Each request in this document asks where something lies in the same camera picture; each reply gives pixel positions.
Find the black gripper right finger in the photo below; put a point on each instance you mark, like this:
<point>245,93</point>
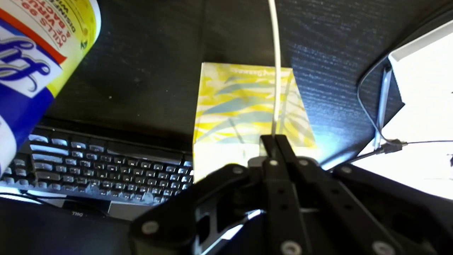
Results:
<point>368,212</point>

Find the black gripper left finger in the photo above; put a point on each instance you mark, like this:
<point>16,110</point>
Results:
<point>227,212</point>

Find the yellow patterned tissue box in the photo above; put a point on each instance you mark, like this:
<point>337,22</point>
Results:
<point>235,113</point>

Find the papers stack on desk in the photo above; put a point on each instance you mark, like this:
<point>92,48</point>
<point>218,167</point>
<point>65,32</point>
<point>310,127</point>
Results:
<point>368,107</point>

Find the white folded booklet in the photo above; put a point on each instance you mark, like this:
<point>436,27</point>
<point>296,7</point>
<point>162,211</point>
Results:
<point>425,107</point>

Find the black computer monitor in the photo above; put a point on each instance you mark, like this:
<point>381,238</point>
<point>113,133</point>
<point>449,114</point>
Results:
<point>94,164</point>

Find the disinfecting wipes canister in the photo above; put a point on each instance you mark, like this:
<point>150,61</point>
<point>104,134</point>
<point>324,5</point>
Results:
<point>33,61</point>

